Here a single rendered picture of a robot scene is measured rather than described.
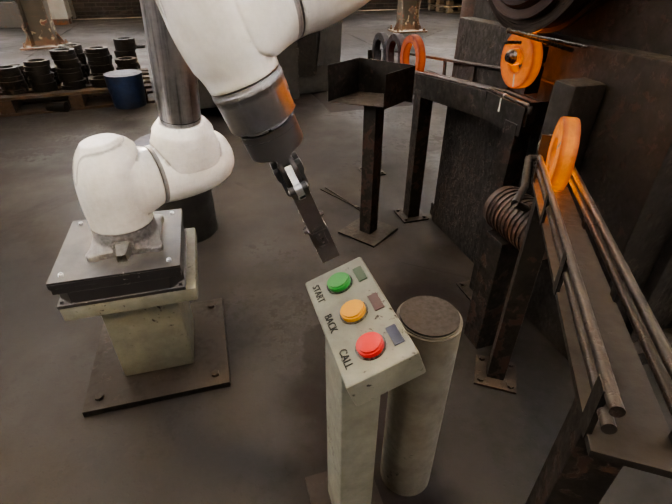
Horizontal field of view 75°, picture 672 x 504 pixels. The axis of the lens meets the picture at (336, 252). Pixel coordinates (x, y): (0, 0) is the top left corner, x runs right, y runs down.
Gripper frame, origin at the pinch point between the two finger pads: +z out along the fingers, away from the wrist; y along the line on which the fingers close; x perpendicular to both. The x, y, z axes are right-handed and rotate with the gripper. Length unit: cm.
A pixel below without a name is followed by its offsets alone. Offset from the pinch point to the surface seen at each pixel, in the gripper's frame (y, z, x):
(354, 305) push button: -7.0, 8.7, 0.0
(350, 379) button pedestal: -18.2, 9.8, 4.9
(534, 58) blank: 53, 13, -75
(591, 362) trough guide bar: -34.4, 3.0, -18.0
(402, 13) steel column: 701, 148, -291
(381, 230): 106, 83, -28
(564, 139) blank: 13, 12, -52
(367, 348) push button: -15.7, 8.7, 1.1
